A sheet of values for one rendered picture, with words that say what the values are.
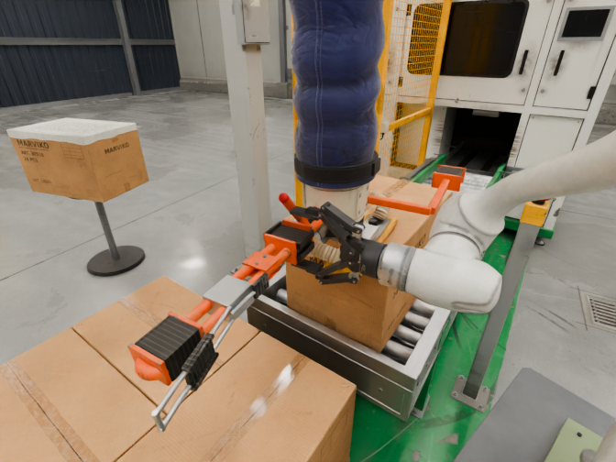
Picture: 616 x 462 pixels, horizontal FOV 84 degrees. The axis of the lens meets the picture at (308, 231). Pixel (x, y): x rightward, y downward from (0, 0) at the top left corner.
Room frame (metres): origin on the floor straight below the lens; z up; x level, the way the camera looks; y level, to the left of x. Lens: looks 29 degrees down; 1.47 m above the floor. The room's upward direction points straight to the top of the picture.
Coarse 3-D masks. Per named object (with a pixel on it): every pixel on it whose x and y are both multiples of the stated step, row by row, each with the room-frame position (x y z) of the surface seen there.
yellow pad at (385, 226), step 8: (368, 216) 0.99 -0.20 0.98; (368, 224) 0.92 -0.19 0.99; (376, 224) 0.91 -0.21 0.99; (384, 224) 0.94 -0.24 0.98; (392, 224) 0.95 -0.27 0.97; (384, 232) 0.90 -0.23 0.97; (376, 240) 0.85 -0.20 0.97; (384, 240) 0.87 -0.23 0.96; (328, 264) 0.74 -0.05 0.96; (336, 272) 0.72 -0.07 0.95; (344, 272) 0.71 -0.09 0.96
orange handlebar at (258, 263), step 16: (400, 208) 0.84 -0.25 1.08; (416, 208) 0.82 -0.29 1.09; (432, 208) 0.81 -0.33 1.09; (320, 224) 0.76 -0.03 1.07; (256, 256) 0.60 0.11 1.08; (272, 256) 0.60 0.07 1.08; (288, 256) 0.62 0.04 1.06; (240, 272) 0.56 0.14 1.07; (256, 272) 0.58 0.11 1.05; (272, 272) 0.57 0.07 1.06; (208, 304) 0.47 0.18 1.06; (192, 320) 0.43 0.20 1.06; (208, 320) 0.43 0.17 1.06; (144, 368) 0.33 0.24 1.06
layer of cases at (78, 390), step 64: (128, 320) 0.98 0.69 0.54; (0, 384) 0.69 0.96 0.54; (64, 384) 0.69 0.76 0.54; (128, 384) 0.69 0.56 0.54; (256, 384) 0.69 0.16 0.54; (320, 384) 0.69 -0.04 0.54; (0, 448) 0.50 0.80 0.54; (64, 448) 0.50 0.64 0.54; (128, 448) 0.51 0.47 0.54; (192, 448) 0.50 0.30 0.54; (256, 448) 0.50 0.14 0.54; (320, 448) 0.52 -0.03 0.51
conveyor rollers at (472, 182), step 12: (468, 180) 2.50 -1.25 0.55; (480, 180) 2.52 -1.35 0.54; (456, 192) 2.27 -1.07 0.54; (408, 312) 1.01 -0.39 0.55; (420, 312) 1.05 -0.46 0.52; (432, 312) 1.03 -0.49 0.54; (420, 324) 0.96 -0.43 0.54; (396, 336) 0.92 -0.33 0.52; (408, 336) 0.90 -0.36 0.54; (420, 336) 0.89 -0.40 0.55; (384, 348) 0.85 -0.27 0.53; (396, 348) 0.83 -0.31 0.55; (408, 348) 0.83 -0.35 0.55
